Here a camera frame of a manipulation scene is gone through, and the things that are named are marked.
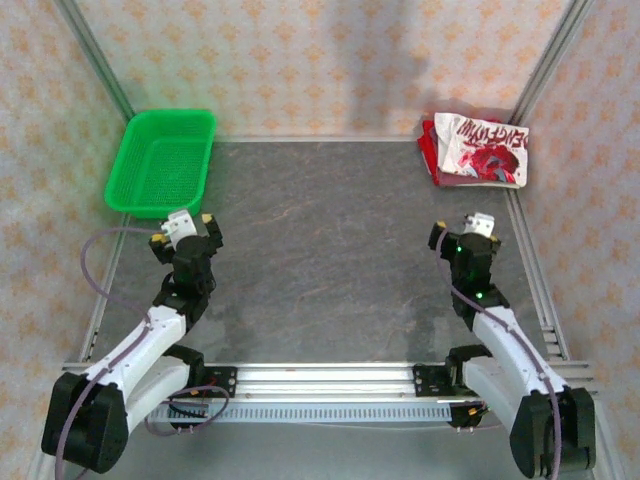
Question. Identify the white t-shirt with red print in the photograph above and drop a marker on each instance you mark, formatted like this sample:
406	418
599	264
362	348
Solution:
480	155

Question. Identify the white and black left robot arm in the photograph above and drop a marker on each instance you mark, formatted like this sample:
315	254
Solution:
130	355

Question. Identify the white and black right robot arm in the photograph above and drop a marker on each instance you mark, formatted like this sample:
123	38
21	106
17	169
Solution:
515	345

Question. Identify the green plastic basket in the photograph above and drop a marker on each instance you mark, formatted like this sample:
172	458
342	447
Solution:
150	135

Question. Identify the aluminium table edge rail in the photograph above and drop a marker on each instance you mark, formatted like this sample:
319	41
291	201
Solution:
542	300
111	272

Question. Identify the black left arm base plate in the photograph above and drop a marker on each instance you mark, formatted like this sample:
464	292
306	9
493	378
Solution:
227	380

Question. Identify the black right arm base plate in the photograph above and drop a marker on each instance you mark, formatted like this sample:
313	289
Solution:
425	382

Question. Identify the aluminium mounting rail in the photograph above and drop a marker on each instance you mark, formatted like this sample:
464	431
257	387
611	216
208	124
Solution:
325	380

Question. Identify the aluminium frame post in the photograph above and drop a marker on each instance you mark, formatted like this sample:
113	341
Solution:
94	55
550	55

